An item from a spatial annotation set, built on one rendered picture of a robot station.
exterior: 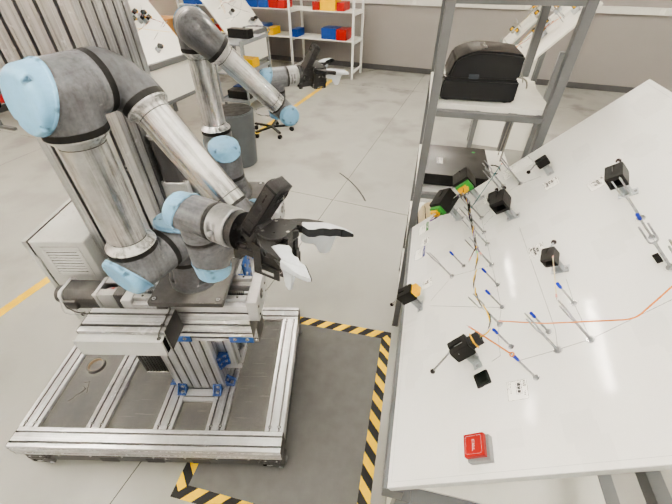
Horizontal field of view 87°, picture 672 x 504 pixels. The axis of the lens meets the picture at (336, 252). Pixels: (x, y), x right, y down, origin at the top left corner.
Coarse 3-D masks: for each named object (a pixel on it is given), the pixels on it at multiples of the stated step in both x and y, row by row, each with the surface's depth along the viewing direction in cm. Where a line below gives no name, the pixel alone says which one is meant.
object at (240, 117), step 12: (228, 108) 389; (240, 108) 389; (252, 108) 393; (228, 120) 372; (240, 120) 376; (252, 120) 390; (240, 132) 384; (252, 132) 397; (240, 144) 393; (252, 144) 404; (252, 156) 412
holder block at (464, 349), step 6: (462, 336) 95; (450, 342) 97; (456, 342) 95; (462, 342) 93; (450, 348) 96; (456, 348) 94; (462, 348) 92; (468, 348) 92; (450, 354) 94; (456, 354) 94; (462, 354) 93; (468, 354) 93; (456, 360) 95; (462, 360) 95
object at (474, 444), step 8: (480, 432) 80; (464, 440) 81; (472, 440) 80; (480, 440) 79; (464, 448) 80; (472, 448) 79; (480, 448) 77; (464, 456) 79; (472, 456) 78; (480, 456) 77
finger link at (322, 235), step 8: (304, 224) 61; (312, 224) 62; (320, 224) 62; (328, 224) 62; (304, 232) 61; (312, 232) 60; (320, 232) 61; (328, 232) 61; (336, 232) 61; (344, 232) 61; (352, 232) 62; (304, 240) 63; (312, 240) 63; (320, 240) 63; (328, 240) 63; (320, 248) 64; (328, 248) 64
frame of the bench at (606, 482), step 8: (600, 480) 100; (608, 480) 100; (608, 488) 98; (408, 496) 97; (416, 496) 97; (424, 496) 97; (432, 496) 97; (440, 496) 97; (448, 496) 97; (608, 496) 97; (616, 496) 97
